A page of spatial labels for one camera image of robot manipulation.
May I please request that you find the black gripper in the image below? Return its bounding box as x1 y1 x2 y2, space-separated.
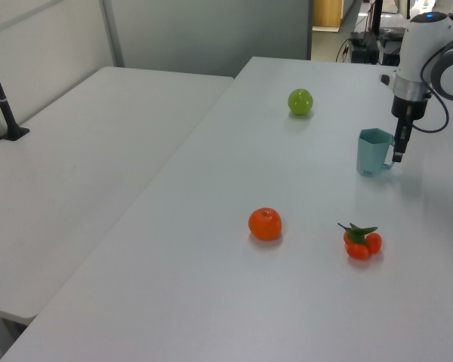
390 94 428 164

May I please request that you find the teal faceted mug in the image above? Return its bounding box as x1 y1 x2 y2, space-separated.
356 127 397 177

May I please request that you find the black electronics box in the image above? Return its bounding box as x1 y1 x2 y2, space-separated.
349 32 381 63

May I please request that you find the small tangerine cluster with leaves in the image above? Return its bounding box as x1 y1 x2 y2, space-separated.
337 222 383 260

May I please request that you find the green toy apple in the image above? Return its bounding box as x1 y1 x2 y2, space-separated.
287 87 314 116

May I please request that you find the black upright pole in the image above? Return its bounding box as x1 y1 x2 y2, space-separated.
368 0 385 37

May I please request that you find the wooden door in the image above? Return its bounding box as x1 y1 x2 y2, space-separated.
312 0 344 30

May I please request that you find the large orange toy tangerine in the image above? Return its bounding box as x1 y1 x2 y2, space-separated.
248 207 283 241

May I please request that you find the white side table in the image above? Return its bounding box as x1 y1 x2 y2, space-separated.
0 66 235 326

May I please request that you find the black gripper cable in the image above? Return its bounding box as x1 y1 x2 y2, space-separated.
420 37 453 133

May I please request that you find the black camera pole with base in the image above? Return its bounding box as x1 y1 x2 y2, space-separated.
0 37 30 142

